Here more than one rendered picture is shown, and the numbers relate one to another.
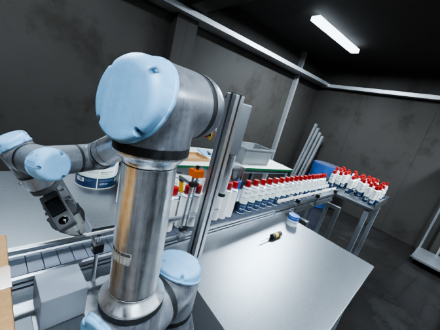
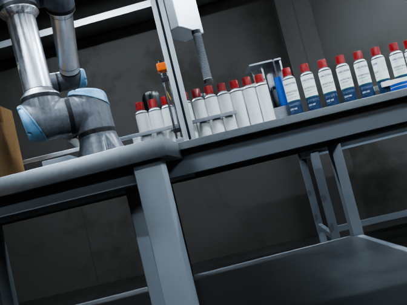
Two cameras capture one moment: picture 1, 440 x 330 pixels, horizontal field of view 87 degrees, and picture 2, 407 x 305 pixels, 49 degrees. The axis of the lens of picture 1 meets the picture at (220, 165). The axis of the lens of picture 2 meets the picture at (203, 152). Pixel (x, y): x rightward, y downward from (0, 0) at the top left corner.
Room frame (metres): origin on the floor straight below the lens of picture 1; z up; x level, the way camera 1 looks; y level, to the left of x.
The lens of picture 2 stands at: (-0.27, -1.16, 0.72)
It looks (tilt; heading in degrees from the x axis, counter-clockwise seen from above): 4 degrees up; 45
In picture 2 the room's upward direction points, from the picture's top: 14 degrees counter-clockwise
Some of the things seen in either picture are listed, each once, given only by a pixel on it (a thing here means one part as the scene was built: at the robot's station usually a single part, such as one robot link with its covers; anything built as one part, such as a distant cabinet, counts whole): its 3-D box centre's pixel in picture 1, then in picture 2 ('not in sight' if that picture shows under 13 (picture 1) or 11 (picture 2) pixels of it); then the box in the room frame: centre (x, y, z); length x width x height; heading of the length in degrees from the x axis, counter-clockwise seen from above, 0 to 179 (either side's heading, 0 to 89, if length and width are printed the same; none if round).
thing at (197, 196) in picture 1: (194, 205); (201, 114); (0.99, 0.07, 0.98); 0.05 x 0.05 x 0.20
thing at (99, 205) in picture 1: (146, 189); not in sight; (1.29, 0.39, 0.86); 0.80 x 0.67 x 0.05; 138
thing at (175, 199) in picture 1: (170, 208); (170, 121); (0.90, 0.16, 0.98); 0.05 x 0.05 x 0.20
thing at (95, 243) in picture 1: (93, 254); not in sight; (0.61, 0.31, 0.91); 0.07 x 0.03 x 0.17; 48
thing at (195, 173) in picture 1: (184, 200); (171, 103); (0.88, 0.10, 1.05); 0.10 x 0.04 x 0.33; 48
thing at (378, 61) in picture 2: (277, 191); (381, 71); (1.54, -0.44, 0.98); 0.05 x 0.05 x 0.20
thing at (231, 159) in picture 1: (226, 173); (202, 57); (0.96, -0.04, 1.18); 0.04 x 0.04 x 0.21
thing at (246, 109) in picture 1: (228, 125); (175, 11); (0.93, 0.01, 1.38); 0.17 x 0.10 x 0.19; 13
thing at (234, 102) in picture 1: (213, 182); (171, 64); (0.84, 0.01, 1.17); 0.04 x 0.04 x 0.67; 48
